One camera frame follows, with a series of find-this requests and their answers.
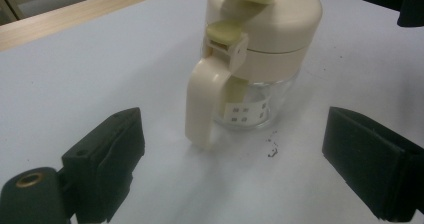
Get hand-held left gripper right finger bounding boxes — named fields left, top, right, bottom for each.
left=321, top=105, right=424, bottom=223

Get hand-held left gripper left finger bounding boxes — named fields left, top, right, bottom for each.
left=61, top=106, right=146, bottom=224

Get cream lidded glass pitcher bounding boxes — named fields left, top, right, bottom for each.
left=184, top=0, right=324, bottom=151

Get black crumbs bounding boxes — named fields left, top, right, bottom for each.
left=265, top=129, right=280, bottom=159

